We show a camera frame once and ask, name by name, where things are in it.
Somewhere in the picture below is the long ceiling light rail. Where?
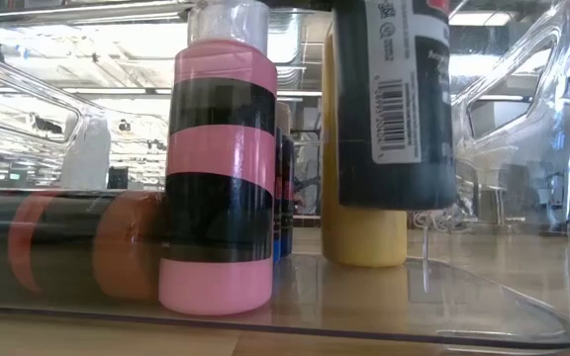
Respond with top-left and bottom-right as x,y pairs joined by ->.
0,84 -> 528,103

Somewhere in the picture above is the white pillar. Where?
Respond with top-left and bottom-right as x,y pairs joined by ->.
59,113 -> 112,191

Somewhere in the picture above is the small pink paint bottle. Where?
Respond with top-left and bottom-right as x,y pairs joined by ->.
158,0 -> 279,316

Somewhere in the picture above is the clear plastic bin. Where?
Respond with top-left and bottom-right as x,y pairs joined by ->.
0,0 -> 570,353

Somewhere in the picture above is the small blue paint bottle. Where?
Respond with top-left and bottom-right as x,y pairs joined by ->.
274,101 -> 297,258
271,126 -> 284,264

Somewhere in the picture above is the orange paint bottle black label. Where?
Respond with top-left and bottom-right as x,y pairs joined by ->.
0,190 -> 168,303

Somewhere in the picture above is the white coiled cable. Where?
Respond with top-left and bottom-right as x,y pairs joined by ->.
411,210 -> 469,233

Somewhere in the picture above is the large yellow paint bottle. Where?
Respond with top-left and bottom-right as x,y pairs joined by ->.
320,27 -> 409,269

